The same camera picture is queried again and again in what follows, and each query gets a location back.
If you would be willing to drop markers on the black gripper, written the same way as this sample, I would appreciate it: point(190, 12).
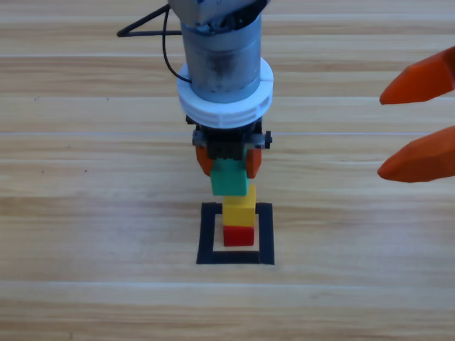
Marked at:
point(227, 142)

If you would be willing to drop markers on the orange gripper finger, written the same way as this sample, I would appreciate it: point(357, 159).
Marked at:
point(423, 83)
point(419, 160)

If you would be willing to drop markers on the green wooden cube block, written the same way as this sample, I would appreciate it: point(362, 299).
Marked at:
point(229, 183)

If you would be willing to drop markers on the yellow wooden cube block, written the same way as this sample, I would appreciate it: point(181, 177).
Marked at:
point(238, 213)

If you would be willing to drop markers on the red wooden cube block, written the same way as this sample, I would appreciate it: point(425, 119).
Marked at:
point(238, 236)

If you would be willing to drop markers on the black tape square outline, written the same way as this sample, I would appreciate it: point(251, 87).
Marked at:
point(234, 258)

